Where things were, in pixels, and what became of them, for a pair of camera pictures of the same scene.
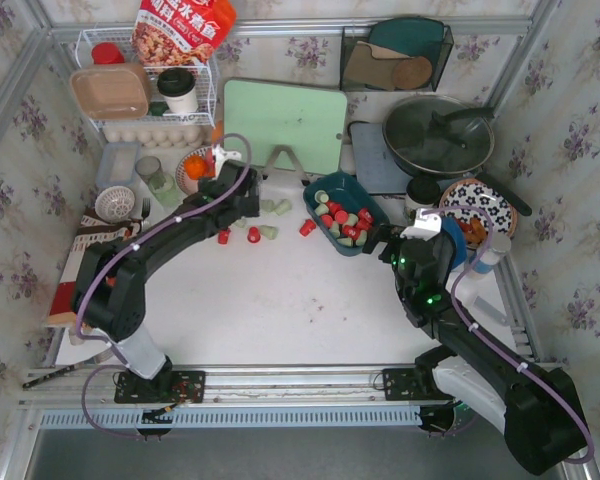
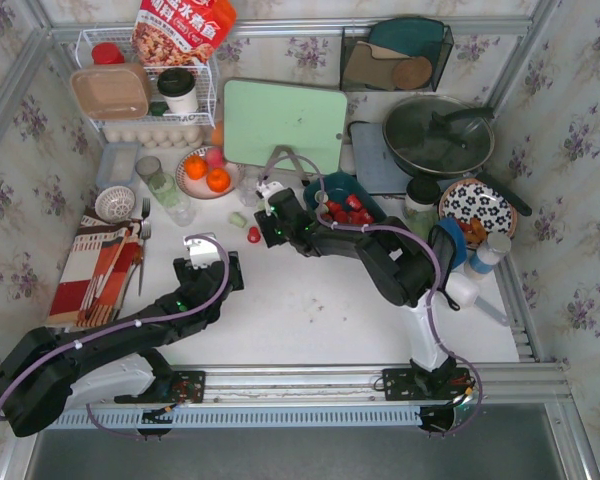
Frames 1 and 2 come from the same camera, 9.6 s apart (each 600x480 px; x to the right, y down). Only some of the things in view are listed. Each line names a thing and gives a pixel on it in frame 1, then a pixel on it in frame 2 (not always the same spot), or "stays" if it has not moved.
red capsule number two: (365, 215) → (353, 201)
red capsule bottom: (333, 206) stays
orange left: (195, 167) stays
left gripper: (250, 186) → (195, 270)
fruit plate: (188, 185) stays
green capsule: (321, 196) stays
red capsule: (341, 216) stays
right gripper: (385, 244) → (268, 226)
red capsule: (253, 235) stays
